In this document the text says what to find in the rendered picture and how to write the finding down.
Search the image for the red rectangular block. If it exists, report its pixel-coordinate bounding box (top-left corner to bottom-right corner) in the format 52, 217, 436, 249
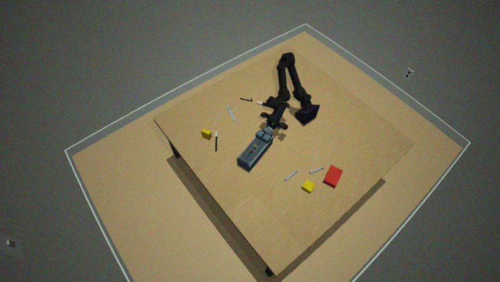
323, 165, 343, 188

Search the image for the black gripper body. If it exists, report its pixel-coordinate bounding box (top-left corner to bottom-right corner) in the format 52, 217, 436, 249
260, 109, 288, 130

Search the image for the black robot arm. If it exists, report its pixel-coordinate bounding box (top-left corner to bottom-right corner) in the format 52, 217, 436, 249
266, 52, 314, 123

